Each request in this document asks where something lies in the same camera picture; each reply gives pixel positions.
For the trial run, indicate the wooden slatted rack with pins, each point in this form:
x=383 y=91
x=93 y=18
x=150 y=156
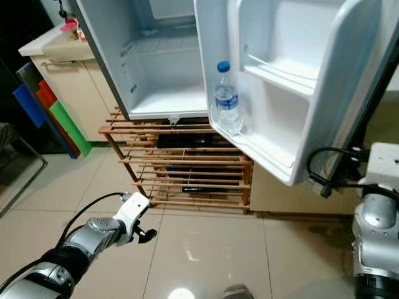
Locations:
x=165 y=129

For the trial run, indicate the beige low cupboard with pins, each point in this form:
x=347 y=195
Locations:
x=280 y=193

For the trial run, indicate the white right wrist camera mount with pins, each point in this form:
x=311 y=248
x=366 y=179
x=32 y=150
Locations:
x=383 y=165

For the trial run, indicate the black flat box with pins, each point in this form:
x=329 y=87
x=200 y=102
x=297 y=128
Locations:
x=177 y=141

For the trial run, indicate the red cutting board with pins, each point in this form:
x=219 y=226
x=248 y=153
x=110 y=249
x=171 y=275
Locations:
x=45 y=93

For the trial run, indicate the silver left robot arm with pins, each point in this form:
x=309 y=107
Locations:
x=100 y=233

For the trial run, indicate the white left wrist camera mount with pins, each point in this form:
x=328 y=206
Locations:
x=132 y=208

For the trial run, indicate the white mini fridge body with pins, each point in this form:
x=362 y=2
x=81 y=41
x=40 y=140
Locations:
x=162 y=81

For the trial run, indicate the clear plastic water bottle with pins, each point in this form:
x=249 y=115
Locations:
x=226 y=99

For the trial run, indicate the white mini fridge door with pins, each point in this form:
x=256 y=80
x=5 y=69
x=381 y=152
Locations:
x=280 y=112

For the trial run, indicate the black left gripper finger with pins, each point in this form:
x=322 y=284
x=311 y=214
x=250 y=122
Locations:
x=151 y=235

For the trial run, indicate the green cutting board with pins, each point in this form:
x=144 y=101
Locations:
x=68 y=128

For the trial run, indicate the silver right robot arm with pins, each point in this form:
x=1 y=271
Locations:
x=374 y=230

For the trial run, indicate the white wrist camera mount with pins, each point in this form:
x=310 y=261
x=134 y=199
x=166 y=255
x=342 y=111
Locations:
x=132 y=208
x=383 y=165

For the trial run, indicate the metal framed chair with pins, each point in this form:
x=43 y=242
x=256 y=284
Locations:
x=6 y=134

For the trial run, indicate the beige kitchen cabinet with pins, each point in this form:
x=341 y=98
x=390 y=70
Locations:
x=78 y=93

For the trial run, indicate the grey cutting board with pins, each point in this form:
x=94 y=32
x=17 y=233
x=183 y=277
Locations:
x=27 y=71

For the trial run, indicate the grey robot foot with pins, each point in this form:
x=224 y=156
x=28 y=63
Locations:
x=237 y=293

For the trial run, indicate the red white snack bag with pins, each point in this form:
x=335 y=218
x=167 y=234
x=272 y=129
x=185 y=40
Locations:
x=81 y=32

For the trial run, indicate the plastic container pink lid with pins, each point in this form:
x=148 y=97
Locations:
x=68 y=26

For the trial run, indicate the blue cutting board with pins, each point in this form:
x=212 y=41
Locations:
x=28 y=106

